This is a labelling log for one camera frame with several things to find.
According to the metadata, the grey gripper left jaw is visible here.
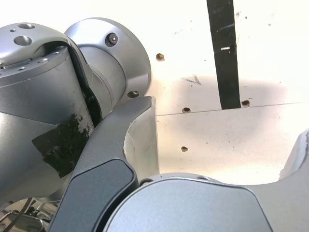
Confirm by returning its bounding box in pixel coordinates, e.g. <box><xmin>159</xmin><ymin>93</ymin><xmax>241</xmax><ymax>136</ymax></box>
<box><xmin>47</xmin><ymin>96</ymin><xmax>160</xmax><ymax>232</ymax></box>

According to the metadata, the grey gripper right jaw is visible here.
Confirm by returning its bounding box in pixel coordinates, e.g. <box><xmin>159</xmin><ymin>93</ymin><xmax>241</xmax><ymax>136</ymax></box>
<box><xmin>96</xmin><ymin>127</ymin><xmax>309</xmax><ymax>232</ymax></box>

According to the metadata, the black tape strip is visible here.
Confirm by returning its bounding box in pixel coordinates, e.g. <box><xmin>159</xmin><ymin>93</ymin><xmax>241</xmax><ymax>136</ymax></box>
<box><xmin>206</xmin><ymin>0</ymin><xmax>242</xmax><ymax>110</ymax></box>

